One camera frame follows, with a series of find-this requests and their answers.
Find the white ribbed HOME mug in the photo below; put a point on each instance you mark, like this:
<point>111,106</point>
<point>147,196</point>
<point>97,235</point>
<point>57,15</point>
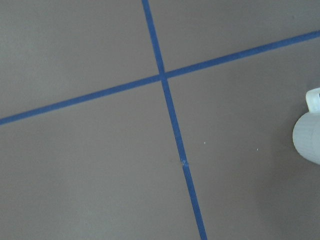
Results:
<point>306,132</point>

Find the brown paper table cover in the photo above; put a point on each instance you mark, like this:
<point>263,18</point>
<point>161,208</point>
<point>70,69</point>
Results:
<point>157,119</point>

